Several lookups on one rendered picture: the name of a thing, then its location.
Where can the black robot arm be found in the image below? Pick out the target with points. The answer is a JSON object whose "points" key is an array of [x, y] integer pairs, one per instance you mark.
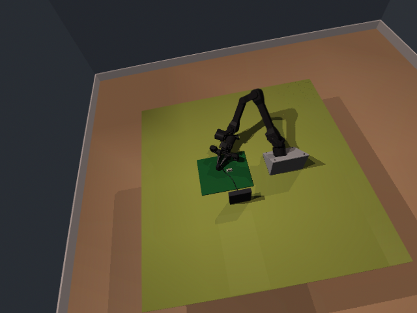
{"points": [[272, 134]]}

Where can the green circuit board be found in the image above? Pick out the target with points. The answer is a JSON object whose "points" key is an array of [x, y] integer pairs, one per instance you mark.
{"points": [[213, 181]]}

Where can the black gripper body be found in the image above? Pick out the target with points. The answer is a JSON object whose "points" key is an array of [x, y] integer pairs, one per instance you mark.
{"points": [[223, 151]]}

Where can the black cooling fan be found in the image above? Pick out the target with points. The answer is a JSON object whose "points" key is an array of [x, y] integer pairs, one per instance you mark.
{"points": [[239, 196]]}

